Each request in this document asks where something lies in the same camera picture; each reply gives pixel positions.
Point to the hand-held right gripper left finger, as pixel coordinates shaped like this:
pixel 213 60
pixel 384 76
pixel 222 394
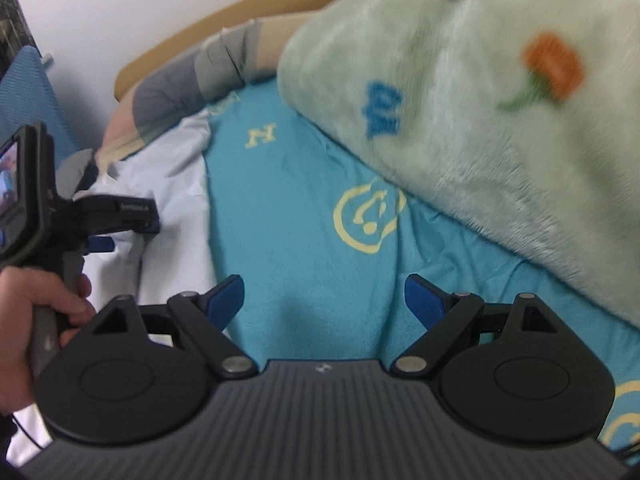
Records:
pixel 226 299

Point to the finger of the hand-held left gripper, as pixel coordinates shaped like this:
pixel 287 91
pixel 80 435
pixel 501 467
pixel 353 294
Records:
pixel 102 245
pixel 125 216

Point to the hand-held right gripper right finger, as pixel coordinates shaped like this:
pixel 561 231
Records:
pixel 422 300

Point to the white garment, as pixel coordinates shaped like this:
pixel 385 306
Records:
pixel 170 185

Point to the person's left hand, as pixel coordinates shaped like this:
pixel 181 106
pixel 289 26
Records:
pixel 17 330

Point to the grey seat cushion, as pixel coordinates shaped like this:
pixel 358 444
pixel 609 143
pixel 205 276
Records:
pixel 72 166

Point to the teal printed bed sheet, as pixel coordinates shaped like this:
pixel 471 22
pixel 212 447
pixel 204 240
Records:
pixel 300 260

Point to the blue covered chair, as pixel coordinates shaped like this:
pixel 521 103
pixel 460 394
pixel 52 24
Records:
pixel 25 95

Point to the checked pillow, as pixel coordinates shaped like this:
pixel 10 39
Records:
pixel 170 85

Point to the green fleece printed blanket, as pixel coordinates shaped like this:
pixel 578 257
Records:
pixel 475 135

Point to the dark window grille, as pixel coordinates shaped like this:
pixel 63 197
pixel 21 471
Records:
pixel 7 15

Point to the tan padded headboard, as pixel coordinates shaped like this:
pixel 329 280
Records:
pixel 210 27

